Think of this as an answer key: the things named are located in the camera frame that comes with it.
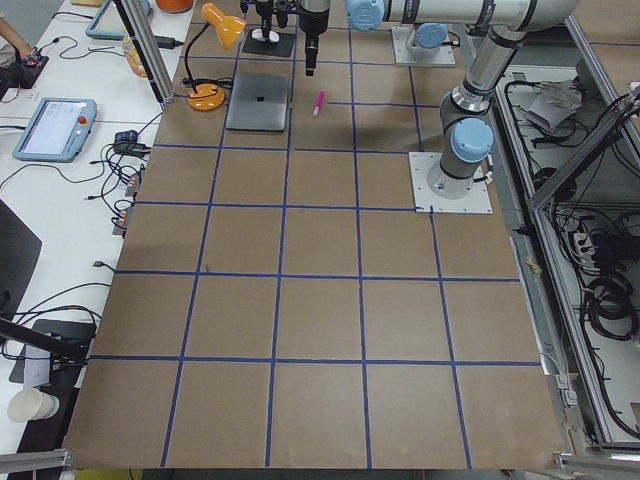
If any near teach pendant tablet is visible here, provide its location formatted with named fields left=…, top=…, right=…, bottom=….
left=12, top=98, right=97, bottom=163

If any orange drink bottle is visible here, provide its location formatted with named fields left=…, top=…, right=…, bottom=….
left=122, top=34, right=147, bottom=78

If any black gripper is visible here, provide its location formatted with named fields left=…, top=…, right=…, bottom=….
left=239, top=0, right=297, bottom=35
left=298, top=0, right=331, bottom=77

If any silver apple laptop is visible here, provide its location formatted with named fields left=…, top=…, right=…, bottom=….
left=226, top=72, right=289, bottom=132

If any teach pendant tablet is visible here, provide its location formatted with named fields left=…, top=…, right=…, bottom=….
left=12, top=98, right=97, bottom=163
left=85, top=1, right=126, bottom=41

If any orange desk lamp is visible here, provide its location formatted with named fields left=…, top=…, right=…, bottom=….
left=183, top=2, right=246, bottom=112

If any far teach pendant tablet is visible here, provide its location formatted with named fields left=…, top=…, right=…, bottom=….
left=85, top=1, right=126, bottom=41

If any white paper cup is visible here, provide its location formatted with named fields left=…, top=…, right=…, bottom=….
left=7, top=388, right=60, bottom=423

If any aluminium frame post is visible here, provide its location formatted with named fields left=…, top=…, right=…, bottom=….
left=114, top=0, right=174, bottom=105

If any black power adapter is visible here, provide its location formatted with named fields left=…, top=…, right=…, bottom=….
left=154, top=35, right=183, bottom=50

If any pink pen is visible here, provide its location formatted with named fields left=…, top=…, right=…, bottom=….
left=312, top=89, right=326, bottom=118

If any black usb hub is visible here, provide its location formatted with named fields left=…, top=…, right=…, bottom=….
left=114, top=129, right=139, bottom=144

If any black mousepad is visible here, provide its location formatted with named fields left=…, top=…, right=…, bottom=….
left=242, top=28, right=296, bottom=58

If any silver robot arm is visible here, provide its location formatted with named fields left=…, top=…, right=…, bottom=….
left=239, top=1, right=449, bottom=56
left=345, top=0, right=578, bottom=200

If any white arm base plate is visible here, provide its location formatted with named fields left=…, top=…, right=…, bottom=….
left=391, top=23, right=455, bottom=68
left=408, top=152, right=493, bottom=215

